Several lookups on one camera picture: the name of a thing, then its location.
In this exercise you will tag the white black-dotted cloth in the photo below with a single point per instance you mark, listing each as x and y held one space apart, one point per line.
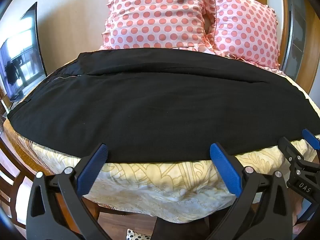
137 235

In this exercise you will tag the pink polka dot pillow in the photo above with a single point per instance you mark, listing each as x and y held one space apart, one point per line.
245 30
155 15

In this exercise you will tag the wooden bed frame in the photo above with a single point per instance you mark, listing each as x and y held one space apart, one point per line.
72 205

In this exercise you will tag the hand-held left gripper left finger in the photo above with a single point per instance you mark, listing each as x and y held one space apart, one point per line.
93 163

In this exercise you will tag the black pants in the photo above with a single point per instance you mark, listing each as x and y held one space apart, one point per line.
155 105

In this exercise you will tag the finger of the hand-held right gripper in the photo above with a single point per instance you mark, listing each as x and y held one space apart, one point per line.
290 150
311 138

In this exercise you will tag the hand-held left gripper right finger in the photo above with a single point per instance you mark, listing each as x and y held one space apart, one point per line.
225 165

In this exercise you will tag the yellow patterned bed sheet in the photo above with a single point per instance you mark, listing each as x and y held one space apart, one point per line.
155 187

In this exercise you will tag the wooden chair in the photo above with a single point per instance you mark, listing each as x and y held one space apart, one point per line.
11 177

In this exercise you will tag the flat screen television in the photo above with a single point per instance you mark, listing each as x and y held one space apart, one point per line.
22 62

